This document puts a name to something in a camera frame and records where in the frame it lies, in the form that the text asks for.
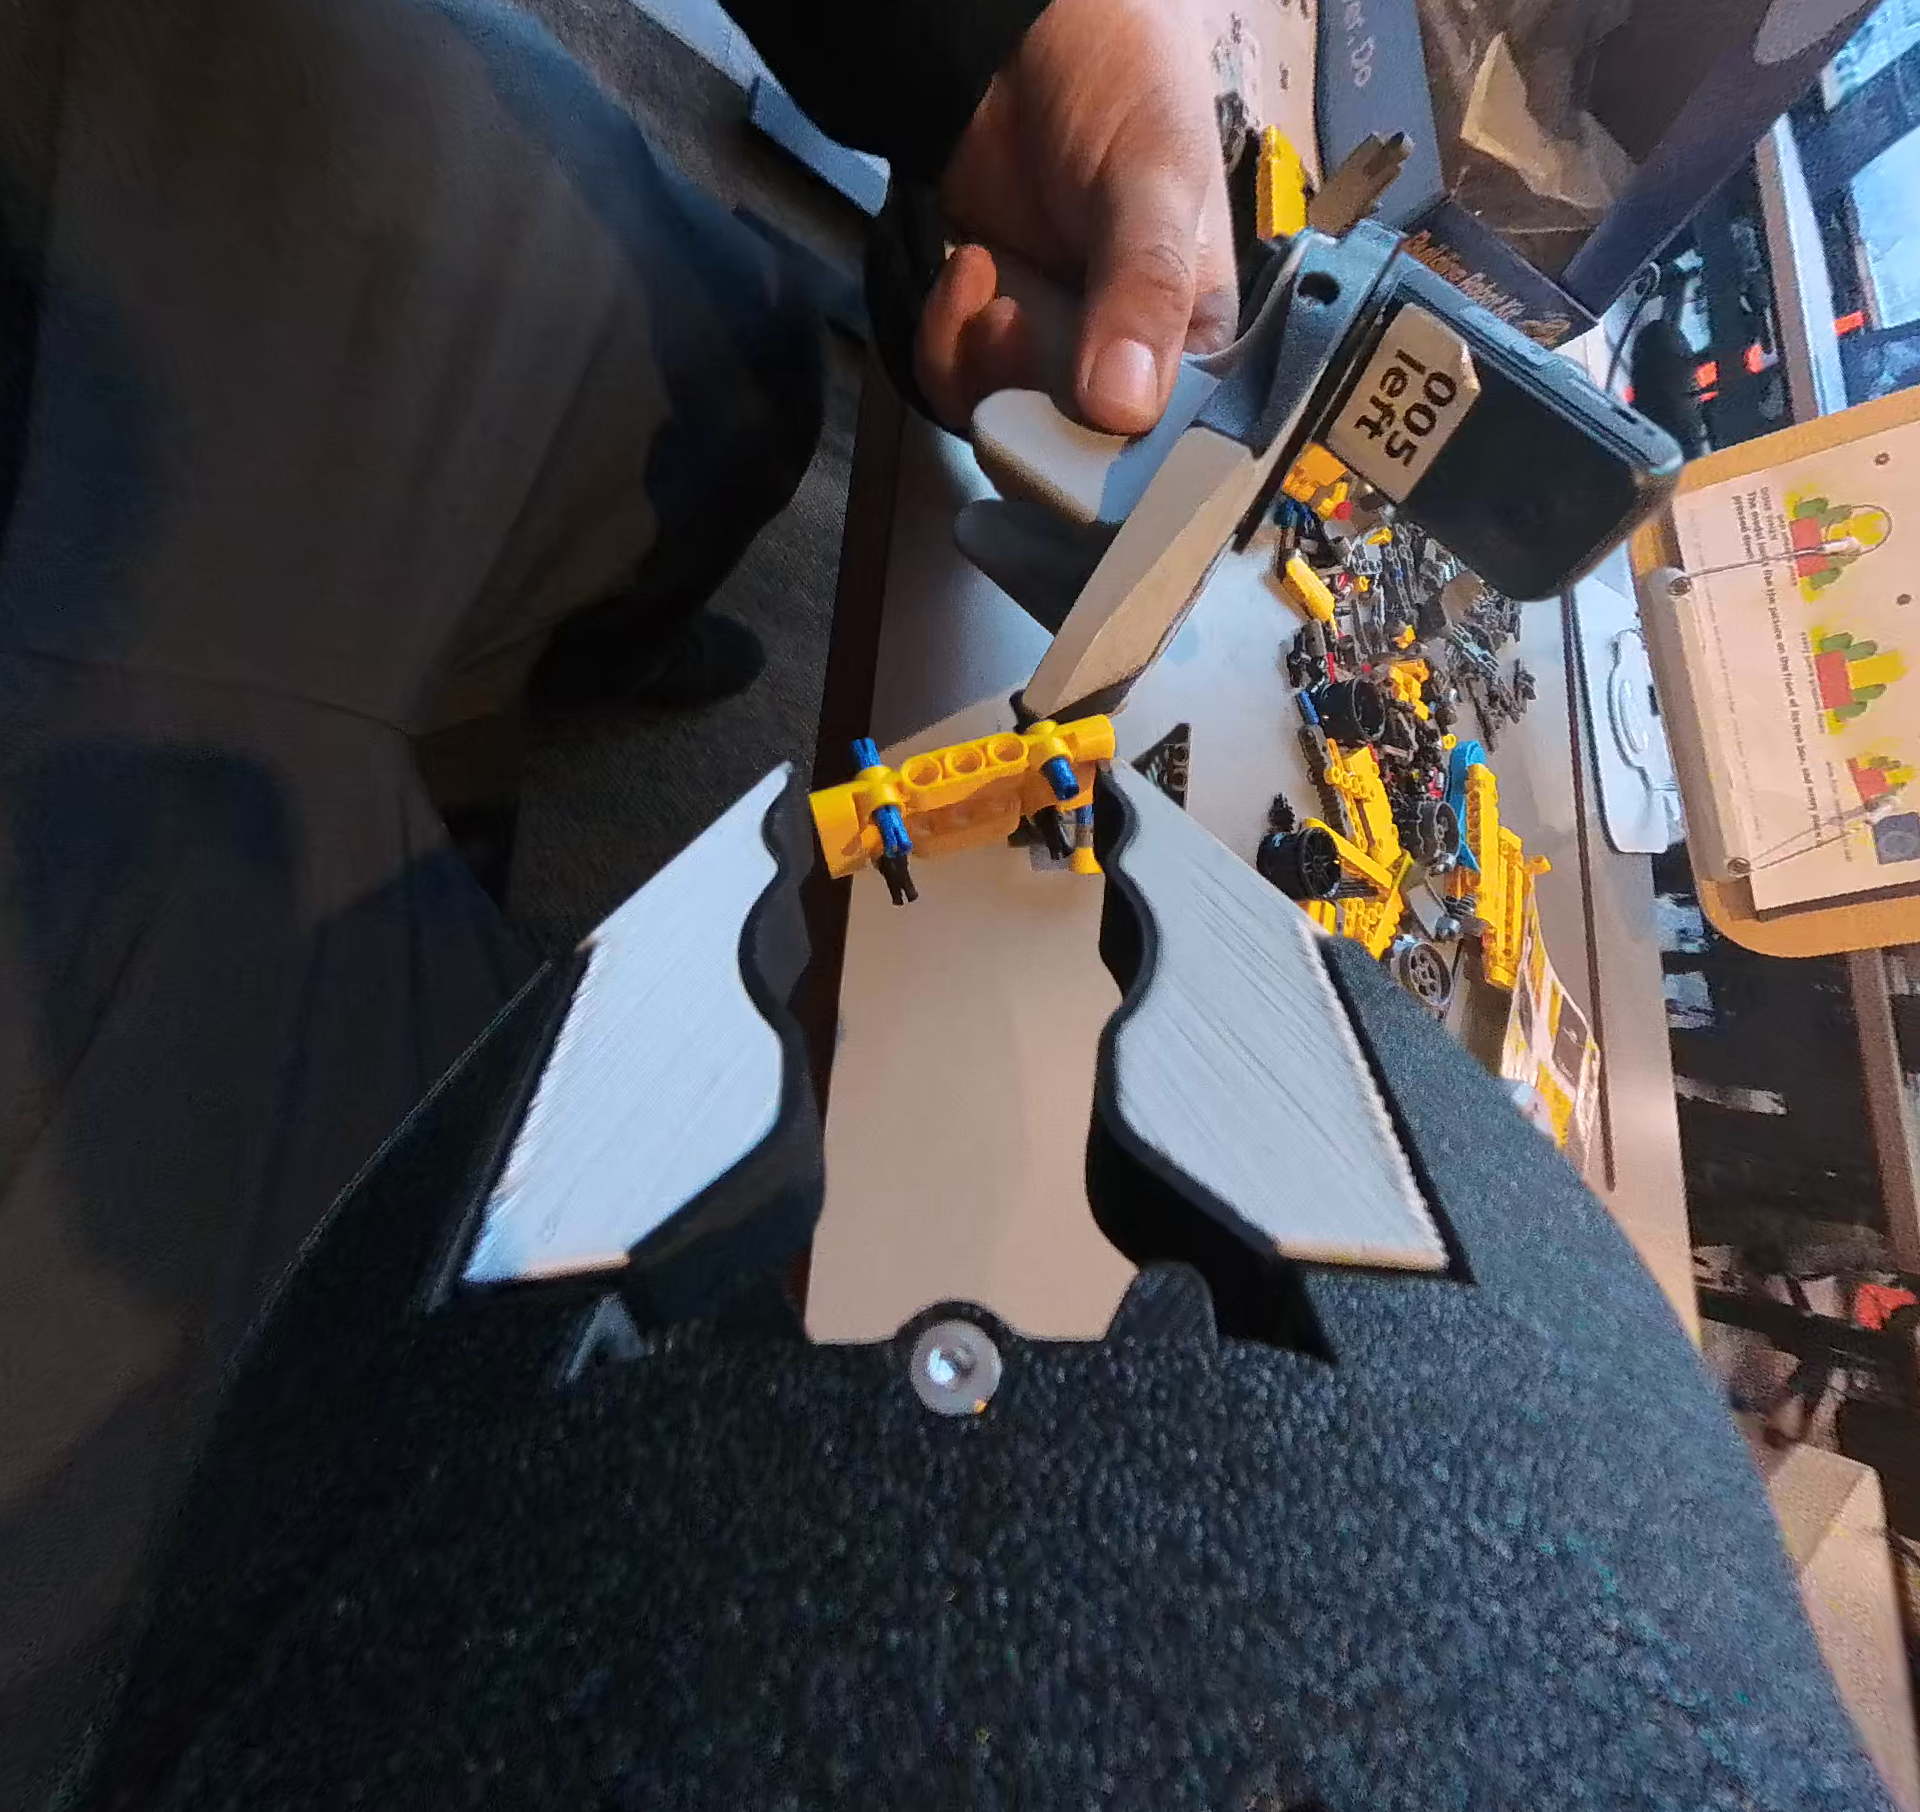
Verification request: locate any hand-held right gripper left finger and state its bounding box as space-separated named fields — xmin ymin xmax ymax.
xmin=462 ymin=763 xmax=827 ymax=1289

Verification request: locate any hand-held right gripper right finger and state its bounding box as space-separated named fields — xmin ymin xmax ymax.
xmin=1089 ymin=761 xmax=1456 ymax=1270

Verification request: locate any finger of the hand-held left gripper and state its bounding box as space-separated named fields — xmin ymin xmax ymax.
xmin=1013 ymin=356 xmax=1273 ymax=730

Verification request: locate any yellow brick panel with pins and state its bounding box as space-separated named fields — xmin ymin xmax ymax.
xmin=808 ymin=715 xmax=1118 ymax=907

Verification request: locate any person's left hand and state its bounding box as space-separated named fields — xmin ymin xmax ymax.
xmin=913 ymin=0 xmax=1246 ymax=443

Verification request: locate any wooden clipboard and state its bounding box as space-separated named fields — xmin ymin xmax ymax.
xmin=1627 ymin=387 xmax=1920 ymax=963

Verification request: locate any white rounded plastic object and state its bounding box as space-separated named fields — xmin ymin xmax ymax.
xmin=1565 ymin=611 xmax=1686 ymax=860

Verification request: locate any yellow striped sticker sheet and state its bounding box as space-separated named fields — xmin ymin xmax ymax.
xmin=1504 ymin=928 xmax=1602 ymax=1150

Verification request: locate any pile of loose brick pieces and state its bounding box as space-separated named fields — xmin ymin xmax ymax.
xmin=1253 ymin=448 xmax=1563 ymax=1034

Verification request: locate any colour printed instruction sheet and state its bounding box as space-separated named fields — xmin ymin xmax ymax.
xmin=1669 ymin=417 xmax=1920 ymax=919

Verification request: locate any yellow black brick vehicle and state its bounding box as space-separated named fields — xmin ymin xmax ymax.
xmin=1253 ymin=122 xmax=1416 ymax=255

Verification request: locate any blue cardboard box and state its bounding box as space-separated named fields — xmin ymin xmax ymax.
xmin=1295 ymin=0 xmax=1920 ymax=344

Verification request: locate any white building instruction booklet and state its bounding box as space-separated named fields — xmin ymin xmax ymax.
xmin=1179 ymin=0 xmax=1323 ymax=186

